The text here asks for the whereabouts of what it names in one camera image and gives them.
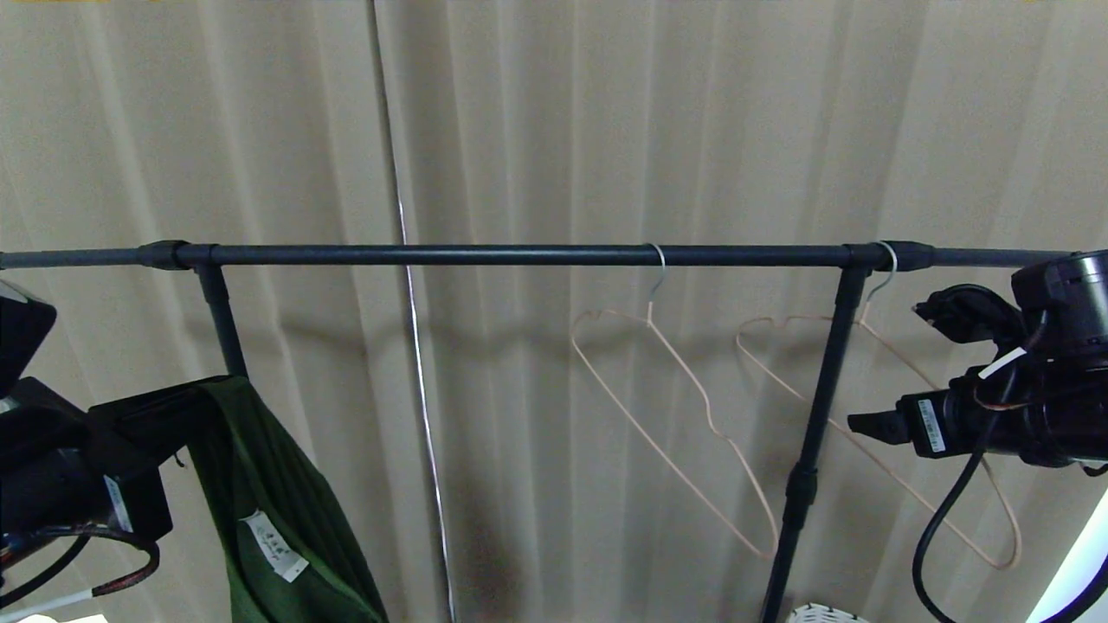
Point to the pink clothes hanger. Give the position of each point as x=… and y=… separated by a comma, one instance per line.
x=649, y=311
x=892, y=266

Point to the black clothes rack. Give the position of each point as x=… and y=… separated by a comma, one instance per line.
x=519, y=255

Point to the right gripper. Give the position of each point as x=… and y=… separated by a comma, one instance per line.
x=1013, y=428

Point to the beige curtain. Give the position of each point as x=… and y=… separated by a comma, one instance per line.
x=606, y=130

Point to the green long-sleeved shirt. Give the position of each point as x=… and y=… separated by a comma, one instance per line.
x=260, y=450

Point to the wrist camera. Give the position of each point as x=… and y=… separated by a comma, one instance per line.
x=22, y=333
x=969, y=316

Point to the white laundry basket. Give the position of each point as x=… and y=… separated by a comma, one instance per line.
x=822, y=616

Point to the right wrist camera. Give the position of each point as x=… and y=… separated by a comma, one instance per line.
x=969, y=316

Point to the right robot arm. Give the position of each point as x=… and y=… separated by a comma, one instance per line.
x=1073, y=303

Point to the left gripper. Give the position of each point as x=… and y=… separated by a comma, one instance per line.
x=78, y=476

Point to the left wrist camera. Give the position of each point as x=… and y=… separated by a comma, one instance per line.
x=22, y=333

